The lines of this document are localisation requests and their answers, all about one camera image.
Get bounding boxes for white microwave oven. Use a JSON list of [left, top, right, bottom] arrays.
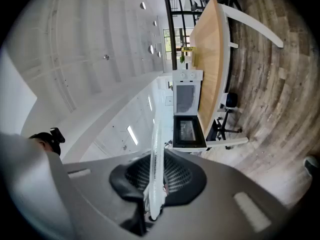
[[171, 69, 204, 116]]

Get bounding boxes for black head-mounted camera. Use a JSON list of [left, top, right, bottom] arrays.
[[49, 127, 66, 145]]

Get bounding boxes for person's head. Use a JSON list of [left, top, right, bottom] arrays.
[[34, 137, 55, 152]]

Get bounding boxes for black metal railing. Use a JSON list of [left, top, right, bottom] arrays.
[[163, 0, 208, 71]]

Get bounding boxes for row of ceiling light strips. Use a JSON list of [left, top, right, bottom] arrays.
[[126, 95, 156, 147]]

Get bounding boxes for clear glass turntable plate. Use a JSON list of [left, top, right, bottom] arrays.
[[143, 116, 168, 222]]

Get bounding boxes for large black-framed window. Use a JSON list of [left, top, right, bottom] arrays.
[[163, 28, 191, 54]]

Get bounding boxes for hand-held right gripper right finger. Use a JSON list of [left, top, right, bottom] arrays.
[[149, 148, 291, 240]]

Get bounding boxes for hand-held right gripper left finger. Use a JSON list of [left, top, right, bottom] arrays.
[[62, 151, 153, 240]]

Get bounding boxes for black mesh office chair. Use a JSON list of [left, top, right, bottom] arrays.
[[206, 92, 244, 150]]

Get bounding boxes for green plant in white pot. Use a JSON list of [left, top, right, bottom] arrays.
[[179, 54, 193, 65]]

